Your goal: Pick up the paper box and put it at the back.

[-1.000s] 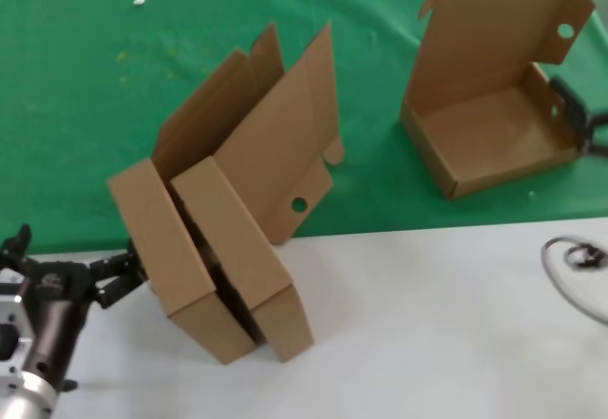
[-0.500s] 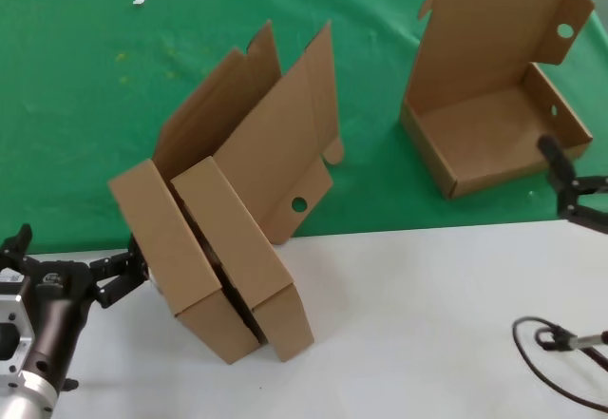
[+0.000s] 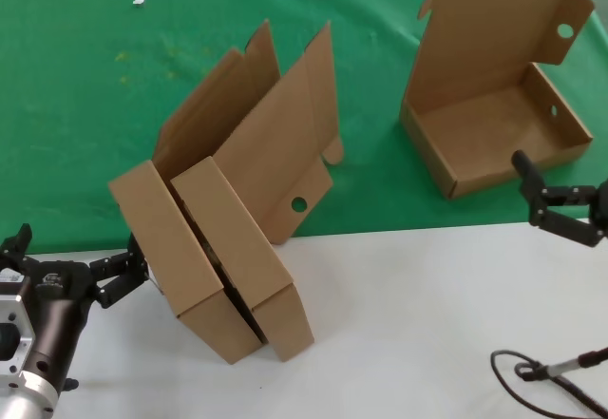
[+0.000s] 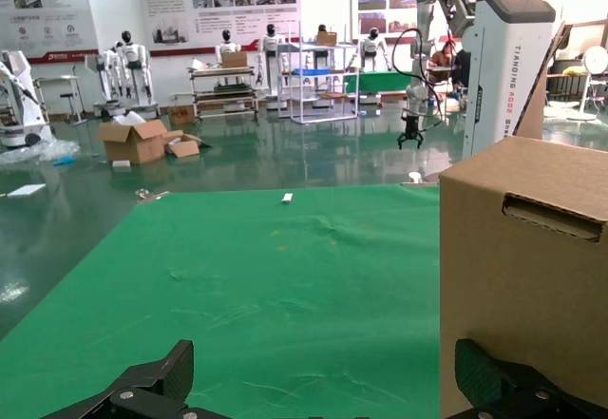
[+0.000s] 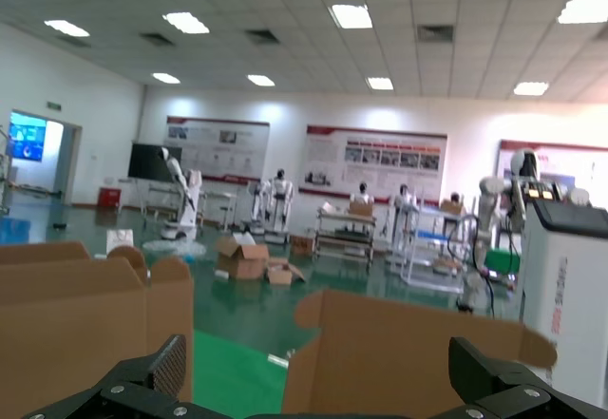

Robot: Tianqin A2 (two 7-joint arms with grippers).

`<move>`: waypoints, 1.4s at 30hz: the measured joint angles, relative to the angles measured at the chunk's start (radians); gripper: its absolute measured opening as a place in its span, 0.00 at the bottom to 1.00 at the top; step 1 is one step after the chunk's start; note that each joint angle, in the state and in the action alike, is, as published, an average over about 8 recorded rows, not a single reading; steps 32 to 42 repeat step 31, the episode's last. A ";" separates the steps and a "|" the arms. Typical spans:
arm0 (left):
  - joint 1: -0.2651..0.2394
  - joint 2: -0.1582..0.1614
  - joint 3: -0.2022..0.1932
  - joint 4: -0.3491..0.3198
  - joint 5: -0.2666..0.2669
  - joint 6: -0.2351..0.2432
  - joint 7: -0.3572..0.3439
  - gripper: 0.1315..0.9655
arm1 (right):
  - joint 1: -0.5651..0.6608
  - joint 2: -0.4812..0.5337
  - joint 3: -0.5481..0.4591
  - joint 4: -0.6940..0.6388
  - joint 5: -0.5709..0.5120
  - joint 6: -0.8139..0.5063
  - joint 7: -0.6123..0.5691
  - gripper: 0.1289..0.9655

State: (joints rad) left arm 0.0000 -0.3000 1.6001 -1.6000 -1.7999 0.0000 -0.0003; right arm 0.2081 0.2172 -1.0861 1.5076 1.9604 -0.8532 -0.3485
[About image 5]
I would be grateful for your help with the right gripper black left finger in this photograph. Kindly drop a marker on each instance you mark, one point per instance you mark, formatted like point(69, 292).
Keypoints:
point(142, 390)

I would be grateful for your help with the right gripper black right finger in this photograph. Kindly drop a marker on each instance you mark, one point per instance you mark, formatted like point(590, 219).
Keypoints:
point(499, 386)

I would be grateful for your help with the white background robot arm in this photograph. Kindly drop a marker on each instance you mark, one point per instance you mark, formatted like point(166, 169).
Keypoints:
point(487, 205)

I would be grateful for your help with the large brown cardboard box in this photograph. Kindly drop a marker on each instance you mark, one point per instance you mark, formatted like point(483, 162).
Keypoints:
point(71, 324)

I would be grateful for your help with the large open cardboard box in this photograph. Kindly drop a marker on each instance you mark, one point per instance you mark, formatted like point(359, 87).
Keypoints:
point(242, 262)

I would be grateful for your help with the small flat open cardboard box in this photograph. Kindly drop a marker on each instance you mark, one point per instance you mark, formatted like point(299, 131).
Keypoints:
point(282, 274)

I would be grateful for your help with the cardboard box on rack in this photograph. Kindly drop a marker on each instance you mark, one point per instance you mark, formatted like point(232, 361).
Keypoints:
point(452, 207)

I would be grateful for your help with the closed printed cardboard box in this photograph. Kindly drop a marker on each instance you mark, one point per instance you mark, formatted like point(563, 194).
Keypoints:
point(302, 245)

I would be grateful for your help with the cardboard box on cart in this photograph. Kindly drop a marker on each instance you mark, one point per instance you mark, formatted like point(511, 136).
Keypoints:
point(361, 208)

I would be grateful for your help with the black background robot gripper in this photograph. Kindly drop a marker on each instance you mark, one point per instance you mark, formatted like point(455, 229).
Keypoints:
point(466, 302)

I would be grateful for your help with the green table cloth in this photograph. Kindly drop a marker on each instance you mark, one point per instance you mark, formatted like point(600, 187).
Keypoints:
point(237, 381)

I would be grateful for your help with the white Tianqing robot torso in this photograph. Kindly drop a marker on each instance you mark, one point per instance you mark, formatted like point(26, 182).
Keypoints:
point(570, 286)

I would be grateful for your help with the green covered table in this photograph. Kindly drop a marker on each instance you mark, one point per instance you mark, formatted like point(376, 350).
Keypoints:
point(501, 260)

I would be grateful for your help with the clear plastic wrap pile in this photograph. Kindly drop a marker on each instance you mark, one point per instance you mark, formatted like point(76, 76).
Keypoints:
point(173, 248)

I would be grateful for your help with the white paper bag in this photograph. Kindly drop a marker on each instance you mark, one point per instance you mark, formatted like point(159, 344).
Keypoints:
point(120, 241)

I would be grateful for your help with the blue plastic tray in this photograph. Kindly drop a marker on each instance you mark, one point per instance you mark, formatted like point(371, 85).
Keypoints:
point(433, 234)

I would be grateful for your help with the white humanoid robot black head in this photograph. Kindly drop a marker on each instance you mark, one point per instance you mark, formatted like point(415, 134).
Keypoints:
point(281, 196)
point(403, 210)
point(362, 196)
point(260, 200)
point(455, 197)

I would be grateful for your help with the white leaning wheeled robot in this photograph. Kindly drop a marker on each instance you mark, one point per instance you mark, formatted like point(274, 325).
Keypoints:
point(183, 200)

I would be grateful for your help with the red cabinet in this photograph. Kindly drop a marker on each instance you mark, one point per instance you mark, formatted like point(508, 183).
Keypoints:
point(109, 197)

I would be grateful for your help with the blue crate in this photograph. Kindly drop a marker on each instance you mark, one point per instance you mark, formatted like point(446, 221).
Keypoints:
point(14, 230)

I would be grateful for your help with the metal shelf cart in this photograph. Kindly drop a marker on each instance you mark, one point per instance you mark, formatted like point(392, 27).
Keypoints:
point(344, 238)

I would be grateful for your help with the white background robot head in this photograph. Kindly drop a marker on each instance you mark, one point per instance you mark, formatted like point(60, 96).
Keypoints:
point(525, 163)

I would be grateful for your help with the black board screen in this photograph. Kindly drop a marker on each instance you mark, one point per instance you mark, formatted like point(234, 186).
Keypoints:
point(147, 162)

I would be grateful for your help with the blue display screen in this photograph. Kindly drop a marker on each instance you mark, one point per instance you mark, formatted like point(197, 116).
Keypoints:
point(27, 136)

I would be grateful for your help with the green exit sign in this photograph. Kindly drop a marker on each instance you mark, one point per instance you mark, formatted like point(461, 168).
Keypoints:
point(54, 105)

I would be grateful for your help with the square ceiling light panel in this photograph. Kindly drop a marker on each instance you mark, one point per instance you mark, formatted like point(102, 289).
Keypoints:
point(166, 78)
point(584, 9)
point(260, 80)
point(531, 88)
point(380, 83)
point(351, 16)
point(186, 23)
point(66, 28)

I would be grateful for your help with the dark ceiling air vent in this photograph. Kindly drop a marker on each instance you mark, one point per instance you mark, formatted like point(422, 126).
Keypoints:
point(157, 39)
point(435, 32)
point(262, 36)

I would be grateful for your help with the white tube frame rack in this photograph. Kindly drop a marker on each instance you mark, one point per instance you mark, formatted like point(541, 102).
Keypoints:
point(432, 276)

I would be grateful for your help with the wall poster with large photos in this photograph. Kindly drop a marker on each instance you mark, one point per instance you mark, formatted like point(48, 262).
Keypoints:
point(565, 162)

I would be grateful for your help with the wall poster with red icons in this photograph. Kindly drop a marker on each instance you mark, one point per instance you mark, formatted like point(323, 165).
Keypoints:
point(218, 148)

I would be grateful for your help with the wall poster with photo row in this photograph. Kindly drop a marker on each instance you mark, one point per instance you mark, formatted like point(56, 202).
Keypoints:
point(375, 162)

